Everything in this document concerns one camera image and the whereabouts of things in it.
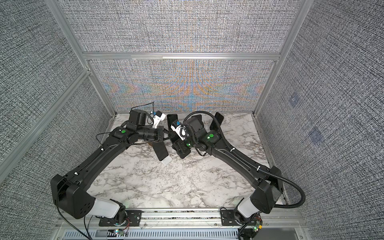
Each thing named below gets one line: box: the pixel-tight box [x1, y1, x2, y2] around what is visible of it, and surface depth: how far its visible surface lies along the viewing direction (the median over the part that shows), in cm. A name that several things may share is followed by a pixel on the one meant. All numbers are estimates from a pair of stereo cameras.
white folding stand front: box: [161, 155, 172, 165], surface depth 94 cm
